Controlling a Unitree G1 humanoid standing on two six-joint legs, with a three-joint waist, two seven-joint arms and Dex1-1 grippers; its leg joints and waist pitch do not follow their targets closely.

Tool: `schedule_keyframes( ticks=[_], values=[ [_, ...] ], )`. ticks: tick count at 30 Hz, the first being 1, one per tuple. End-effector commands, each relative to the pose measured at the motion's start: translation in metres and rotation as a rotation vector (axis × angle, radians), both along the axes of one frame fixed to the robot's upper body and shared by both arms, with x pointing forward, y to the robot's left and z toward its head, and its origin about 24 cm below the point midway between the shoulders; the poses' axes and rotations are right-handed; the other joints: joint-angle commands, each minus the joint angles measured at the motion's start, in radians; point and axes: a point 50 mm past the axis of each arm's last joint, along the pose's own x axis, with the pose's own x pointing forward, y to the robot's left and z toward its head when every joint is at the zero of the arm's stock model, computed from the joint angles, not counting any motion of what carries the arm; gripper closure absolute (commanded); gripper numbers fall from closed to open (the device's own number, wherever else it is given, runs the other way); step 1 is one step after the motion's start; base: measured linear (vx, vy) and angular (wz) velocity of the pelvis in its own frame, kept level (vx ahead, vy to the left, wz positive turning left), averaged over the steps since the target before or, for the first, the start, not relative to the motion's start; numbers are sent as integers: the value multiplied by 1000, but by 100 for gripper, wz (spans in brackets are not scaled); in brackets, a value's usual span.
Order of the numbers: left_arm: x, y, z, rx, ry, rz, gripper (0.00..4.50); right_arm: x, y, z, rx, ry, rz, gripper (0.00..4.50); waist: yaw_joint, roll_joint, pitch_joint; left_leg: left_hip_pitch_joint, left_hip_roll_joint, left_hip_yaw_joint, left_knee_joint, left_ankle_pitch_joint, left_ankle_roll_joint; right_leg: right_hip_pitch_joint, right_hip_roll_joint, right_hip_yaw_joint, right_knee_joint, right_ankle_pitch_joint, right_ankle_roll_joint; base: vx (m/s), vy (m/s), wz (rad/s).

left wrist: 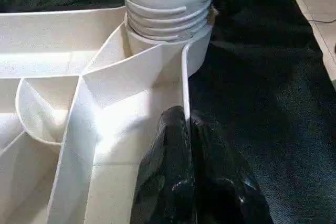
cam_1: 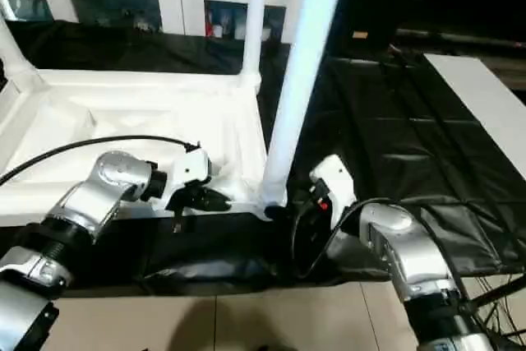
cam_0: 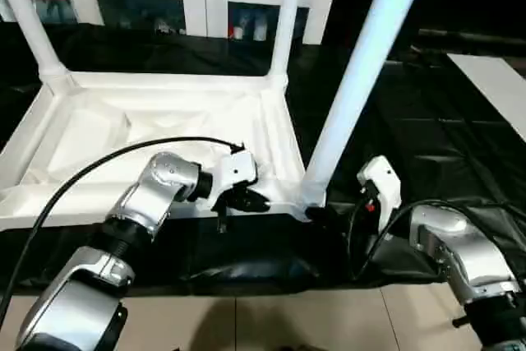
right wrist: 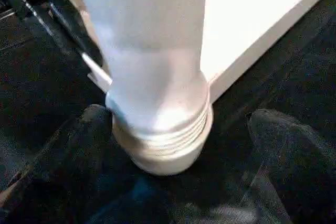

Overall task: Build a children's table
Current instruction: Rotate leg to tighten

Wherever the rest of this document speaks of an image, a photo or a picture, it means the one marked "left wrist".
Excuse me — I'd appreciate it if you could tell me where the white plastic table top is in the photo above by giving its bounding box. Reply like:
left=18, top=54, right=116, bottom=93
left=0, top=5, right=214, bottom=224

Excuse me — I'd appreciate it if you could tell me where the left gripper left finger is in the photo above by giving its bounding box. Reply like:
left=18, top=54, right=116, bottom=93
left=130, top=106, right=196, bottom=224

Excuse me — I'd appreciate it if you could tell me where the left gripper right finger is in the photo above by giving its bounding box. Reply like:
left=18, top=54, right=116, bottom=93
left=189, top=110, right=275, bottom=224

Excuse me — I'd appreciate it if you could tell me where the white plastic table leg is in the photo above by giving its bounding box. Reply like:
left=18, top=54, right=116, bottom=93
left=122, top=0, right=217, bottom=42

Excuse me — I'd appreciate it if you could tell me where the black work mat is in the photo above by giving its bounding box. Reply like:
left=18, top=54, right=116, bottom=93
left=0, top=0, right=336, bottom=224

